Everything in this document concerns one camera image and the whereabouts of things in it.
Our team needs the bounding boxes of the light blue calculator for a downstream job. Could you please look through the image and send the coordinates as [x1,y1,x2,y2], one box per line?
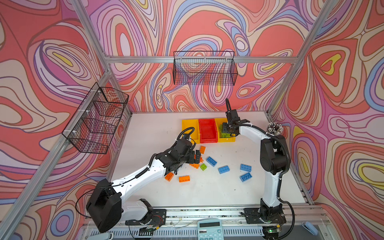
[197,219,224,240]

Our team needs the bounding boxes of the wire basket on back wall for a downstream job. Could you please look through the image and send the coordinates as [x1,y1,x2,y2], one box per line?
[173,50,238,86]

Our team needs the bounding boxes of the red plastic bin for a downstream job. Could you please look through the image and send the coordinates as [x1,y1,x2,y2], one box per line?
[198,119,218,144]

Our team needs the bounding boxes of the right yellow plastic bin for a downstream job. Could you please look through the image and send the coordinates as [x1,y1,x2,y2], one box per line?
[215,118,236,143]

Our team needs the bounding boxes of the green lego brick bottom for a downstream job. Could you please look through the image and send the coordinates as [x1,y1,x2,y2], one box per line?
[200,164,207,171]

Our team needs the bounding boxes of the wire basket on left wall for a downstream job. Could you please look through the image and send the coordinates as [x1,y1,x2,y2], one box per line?
[62,83,129,154]

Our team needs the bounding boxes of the left yellow plastic bin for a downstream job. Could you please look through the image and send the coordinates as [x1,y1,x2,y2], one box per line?
[181,119,201,145]

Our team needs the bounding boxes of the orange lego brick on side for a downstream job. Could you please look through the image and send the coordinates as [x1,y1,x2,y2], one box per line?
[190,164,200,169]

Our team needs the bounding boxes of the orange lego brick studs up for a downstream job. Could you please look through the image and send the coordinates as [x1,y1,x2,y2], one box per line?
[200,146,206,155]

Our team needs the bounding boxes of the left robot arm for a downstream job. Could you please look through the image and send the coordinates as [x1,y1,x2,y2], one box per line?
[83,127,200,233]

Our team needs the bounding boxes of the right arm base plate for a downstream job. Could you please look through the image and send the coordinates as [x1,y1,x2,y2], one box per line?
[241,208,287,225]

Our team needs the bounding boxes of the yellow plastic bin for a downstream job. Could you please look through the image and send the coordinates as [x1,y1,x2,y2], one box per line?
[181,119,201,145]
[215,118,236,143]

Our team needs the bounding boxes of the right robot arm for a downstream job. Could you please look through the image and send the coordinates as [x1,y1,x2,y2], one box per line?
[222,99,296,240]

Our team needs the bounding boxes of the green lego brick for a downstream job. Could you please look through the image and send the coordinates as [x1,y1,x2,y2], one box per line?
[218,124,223,138]
[200,164,207,171]

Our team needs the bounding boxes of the wire basket on wall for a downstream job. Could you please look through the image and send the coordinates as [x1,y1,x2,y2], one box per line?
[173,50,238,86]
[62,83,129,154]

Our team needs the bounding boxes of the orange lego brick front left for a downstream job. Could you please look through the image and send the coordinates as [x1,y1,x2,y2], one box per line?
[165,173,175,182]

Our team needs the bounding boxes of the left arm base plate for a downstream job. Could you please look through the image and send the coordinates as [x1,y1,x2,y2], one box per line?
[125,209,167,227]

